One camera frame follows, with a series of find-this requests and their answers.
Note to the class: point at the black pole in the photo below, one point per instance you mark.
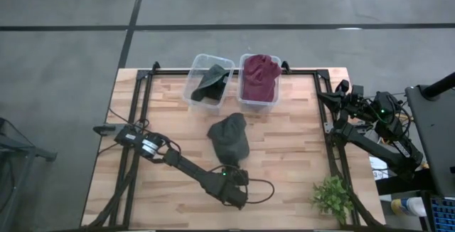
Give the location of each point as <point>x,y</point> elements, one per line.
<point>439,84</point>

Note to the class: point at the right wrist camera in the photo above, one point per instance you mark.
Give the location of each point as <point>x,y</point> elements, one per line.
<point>357,91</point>

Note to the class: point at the white paper sheet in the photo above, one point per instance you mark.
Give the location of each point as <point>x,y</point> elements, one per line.
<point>377,168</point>

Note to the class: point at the large dark grey panel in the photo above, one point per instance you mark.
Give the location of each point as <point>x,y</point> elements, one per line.
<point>433,136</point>

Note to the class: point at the dark metal stand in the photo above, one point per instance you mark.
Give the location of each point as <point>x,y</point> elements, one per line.
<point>17,150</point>

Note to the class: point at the clear plastic storage bin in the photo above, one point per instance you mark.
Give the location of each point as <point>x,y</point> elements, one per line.
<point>257,107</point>
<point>199,63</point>

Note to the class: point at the black aluminium table frame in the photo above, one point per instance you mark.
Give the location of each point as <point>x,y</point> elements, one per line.
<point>177,72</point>

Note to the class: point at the laptop with blue keyboard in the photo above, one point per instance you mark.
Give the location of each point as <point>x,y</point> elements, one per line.
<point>442,214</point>

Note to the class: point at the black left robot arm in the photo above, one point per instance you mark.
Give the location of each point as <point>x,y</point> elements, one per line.
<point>192,169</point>

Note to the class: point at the dark green baseball cap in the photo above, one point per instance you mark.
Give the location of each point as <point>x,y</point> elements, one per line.
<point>213,82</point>
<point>229,139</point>

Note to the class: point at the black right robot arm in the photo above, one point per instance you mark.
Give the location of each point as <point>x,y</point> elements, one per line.
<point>384,150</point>

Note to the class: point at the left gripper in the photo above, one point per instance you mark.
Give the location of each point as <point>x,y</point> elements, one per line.
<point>240,177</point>

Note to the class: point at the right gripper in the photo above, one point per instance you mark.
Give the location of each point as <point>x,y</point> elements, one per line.
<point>345,100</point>

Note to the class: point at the artificial plant in white pot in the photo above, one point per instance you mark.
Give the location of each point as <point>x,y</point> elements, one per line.
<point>332,196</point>

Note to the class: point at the white and yellow bottle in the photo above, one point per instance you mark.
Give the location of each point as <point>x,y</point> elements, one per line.
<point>409,206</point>

